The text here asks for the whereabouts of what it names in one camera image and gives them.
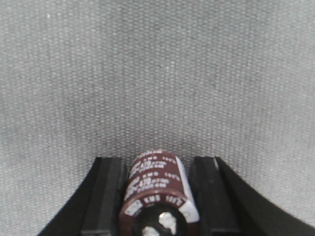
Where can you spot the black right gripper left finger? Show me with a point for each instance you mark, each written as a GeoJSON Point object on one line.
{"type": "Point", "coordinates": [94, 207]}

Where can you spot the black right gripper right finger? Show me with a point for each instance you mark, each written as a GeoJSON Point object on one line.
{"type": "Point", "coordinates": [228, 206]}

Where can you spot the dark brown cylindrical capacitor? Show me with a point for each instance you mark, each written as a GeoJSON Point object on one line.
{"type": "Point", "coordinates": [158, 200]}

